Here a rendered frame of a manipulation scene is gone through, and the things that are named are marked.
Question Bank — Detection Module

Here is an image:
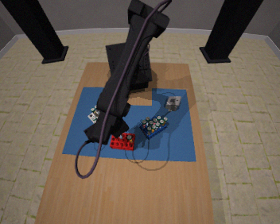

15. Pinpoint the red tube rack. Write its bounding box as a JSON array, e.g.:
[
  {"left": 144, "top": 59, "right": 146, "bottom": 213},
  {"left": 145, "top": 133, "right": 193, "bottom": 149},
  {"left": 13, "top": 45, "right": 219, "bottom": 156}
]
[{"left": 110, "top": 133, "right": 135, "bottom": 151}]

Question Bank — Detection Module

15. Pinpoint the blue bench mat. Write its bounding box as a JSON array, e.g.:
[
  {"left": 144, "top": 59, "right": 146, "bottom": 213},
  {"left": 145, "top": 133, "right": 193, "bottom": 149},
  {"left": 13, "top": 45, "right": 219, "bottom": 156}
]
[{"left": 62, "top": 87, "right": 196, "bottom": 162}]

